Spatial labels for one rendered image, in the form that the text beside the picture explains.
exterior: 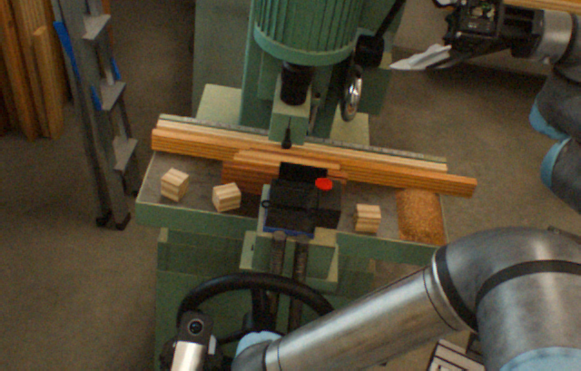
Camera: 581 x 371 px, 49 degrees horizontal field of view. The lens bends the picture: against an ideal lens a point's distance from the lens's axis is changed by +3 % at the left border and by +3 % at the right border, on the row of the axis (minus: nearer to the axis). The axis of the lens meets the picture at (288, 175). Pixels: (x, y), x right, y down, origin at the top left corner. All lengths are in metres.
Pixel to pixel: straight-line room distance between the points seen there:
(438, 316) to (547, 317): 0.15
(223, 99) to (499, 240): 1.13
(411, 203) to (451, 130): 1.95
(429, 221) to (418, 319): 0.57
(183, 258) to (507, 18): 0.74
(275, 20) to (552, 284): 0.64
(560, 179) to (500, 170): 1.69
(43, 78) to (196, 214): 1.51
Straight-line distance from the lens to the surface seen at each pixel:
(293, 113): 1.17
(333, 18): 1.03
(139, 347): 2.08
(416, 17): 3.66
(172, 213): 1.21
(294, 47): 1.05
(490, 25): 0.97
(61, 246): 2.36
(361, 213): 1.19
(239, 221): 1.19
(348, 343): 0.73
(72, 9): 1.92
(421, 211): 1.24
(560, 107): 1.08
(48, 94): 2.65
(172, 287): 1.37
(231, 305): 1.39
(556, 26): 1.02
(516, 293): 0.58
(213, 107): 1.61
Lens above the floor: 1.75
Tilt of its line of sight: 41 degrees down
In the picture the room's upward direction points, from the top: 11 degrees clockwise
